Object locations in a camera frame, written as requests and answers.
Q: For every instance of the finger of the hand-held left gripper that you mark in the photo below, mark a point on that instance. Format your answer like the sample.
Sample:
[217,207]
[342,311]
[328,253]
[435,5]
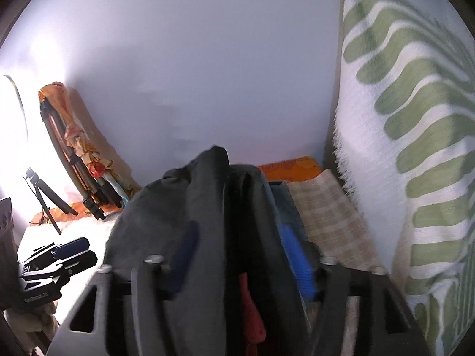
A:
[72,246]
[79,261]

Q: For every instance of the red cloth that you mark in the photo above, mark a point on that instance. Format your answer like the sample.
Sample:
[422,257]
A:
[250,315]

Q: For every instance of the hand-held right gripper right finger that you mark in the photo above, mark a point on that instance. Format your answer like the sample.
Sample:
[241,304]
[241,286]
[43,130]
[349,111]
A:
[297,259]

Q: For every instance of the folded metal stand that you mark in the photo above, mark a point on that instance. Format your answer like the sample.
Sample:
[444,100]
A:
[78,170]

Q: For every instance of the white green leaf curtain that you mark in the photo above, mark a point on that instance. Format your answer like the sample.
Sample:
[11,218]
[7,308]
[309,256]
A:
[415,155]

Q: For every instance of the folded tripods in orange cloth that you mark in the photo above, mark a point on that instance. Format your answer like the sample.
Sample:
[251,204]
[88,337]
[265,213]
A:
[89,133]

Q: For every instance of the checked beige blanket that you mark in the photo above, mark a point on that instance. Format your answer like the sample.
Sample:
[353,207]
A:
[326,211]

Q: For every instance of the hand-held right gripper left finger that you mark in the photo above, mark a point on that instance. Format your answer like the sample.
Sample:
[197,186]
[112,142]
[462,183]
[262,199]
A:
[185,252]

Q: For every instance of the dark grey cloth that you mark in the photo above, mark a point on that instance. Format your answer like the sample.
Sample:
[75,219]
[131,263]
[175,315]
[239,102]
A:
[148,211]

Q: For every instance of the small black tripod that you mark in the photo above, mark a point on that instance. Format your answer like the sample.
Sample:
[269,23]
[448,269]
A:
[40,193]

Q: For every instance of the blue denim cloth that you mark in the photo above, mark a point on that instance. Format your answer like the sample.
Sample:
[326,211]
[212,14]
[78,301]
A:
[285,207]

